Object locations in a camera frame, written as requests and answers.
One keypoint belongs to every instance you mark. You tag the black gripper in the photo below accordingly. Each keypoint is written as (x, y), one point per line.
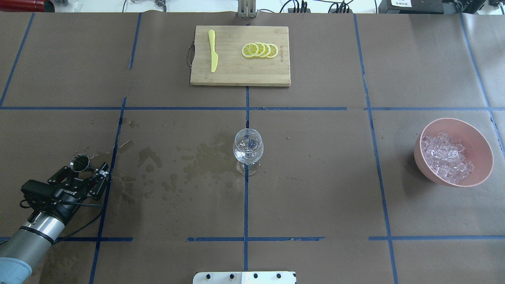
(63, 198)

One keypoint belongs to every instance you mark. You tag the steel jigger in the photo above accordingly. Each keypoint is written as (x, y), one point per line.
(81, 163)

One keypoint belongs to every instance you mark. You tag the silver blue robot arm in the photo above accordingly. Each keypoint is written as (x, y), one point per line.
(27, 247)

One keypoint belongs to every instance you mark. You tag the clear wine glass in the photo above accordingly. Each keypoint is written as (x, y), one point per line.
(248, 148)

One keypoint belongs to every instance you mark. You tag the clear ice cubes pile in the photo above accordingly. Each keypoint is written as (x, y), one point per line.
(445, 155)

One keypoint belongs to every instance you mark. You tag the red cylinder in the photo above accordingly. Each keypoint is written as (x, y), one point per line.
(27, 6)

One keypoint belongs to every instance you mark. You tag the bamboo cutting board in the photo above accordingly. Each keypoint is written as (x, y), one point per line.
(235, 70)

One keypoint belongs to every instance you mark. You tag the yellow plastic knife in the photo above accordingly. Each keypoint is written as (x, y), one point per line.
(213, 53)

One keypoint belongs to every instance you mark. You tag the lemon slice nearest knife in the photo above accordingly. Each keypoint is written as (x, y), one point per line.
(250, 50)

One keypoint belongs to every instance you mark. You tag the lemon slice farthest from knife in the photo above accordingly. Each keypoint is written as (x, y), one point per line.
(274, 50)

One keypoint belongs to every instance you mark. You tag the black box on table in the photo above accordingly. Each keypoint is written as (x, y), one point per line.
(411, 7)

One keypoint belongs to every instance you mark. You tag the pink bowl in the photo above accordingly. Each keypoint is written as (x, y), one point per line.
(477, 150)

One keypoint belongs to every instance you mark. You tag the white pole base plate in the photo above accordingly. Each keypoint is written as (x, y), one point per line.
(246, 277)

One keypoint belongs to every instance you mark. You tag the aluminium frame post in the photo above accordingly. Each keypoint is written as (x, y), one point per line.
(247, 9)

